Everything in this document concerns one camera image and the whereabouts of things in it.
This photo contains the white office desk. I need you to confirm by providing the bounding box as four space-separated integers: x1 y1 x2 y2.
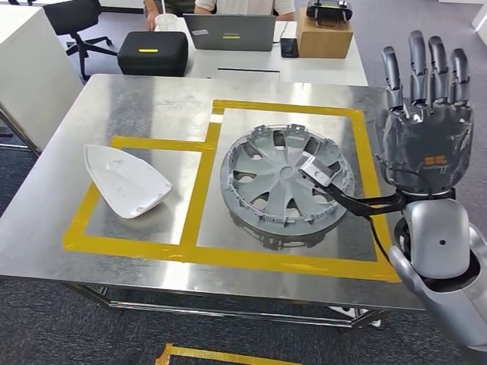
154 17 368 87

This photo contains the steel workbench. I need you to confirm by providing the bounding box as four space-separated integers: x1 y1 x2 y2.
0 74 426 329

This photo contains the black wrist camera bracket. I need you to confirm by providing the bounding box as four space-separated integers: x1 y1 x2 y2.
323 182 406 218

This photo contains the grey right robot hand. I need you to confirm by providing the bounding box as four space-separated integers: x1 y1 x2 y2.
376 30 474 198

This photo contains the black headset device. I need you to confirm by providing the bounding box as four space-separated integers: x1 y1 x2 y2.
306 0 353 24

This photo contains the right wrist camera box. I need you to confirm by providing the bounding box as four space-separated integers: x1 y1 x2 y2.
299 154 340 189

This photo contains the white plastic cover part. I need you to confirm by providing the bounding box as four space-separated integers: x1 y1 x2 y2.
83 144 173 220

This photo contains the silver plastic wheel hubcap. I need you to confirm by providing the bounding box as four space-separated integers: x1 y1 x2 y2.
220 123 356 239

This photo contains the black phone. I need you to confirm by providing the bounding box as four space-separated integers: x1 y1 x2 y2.
280 37 300 59

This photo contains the grey laptop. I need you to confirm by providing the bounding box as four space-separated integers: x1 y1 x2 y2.
183 14 277 53

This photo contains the black carrying case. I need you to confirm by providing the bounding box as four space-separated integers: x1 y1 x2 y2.
116 30 190 78

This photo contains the cardboard box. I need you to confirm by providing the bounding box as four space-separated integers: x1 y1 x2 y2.
295 7 354 60

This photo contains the white side table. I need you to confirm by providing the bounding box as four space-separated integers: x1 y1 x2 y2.
0 5 85 157

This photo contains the person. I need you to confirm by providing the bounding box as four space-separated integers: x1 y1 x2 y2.
193 0 296 22
143 0 196 32

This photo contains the black office chair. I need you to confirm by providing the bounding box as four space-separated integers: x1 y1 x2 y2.
42 0 119 81

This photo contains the yellow tape on workbench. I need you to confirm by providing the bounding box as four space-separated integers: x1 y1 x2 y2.
63 99 401 284

